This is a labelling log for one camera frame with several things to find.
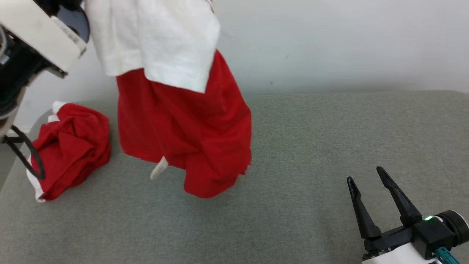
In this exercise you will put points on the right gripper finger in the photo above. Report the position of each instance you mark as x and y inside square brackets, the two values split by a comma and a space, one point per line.
[405, 205]
[366, 220]

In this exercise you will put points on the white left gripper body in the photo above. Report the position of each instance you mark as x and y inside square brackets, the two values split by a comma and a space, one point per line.
[36, 29]

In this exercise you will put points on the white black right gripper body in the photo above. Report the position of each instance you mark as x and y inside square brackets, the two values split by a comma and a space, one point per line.
[395, 256]

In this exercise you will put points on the red shirt with white print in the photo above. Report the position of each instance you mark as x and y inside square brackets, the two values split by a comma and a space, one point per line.
[73, 146]

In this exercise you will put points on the red jersey with black number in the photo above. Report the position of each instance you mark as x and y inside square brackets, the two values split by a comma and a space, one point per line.
[183, 128]

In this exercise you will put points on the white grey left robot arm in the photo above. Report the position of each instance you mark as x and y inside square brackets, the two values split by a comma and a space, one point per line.
[14, 73]

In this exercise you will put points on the grey fabric sofa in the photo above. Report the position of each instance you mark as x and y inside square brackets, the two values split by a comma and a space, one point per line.
[293, 165]

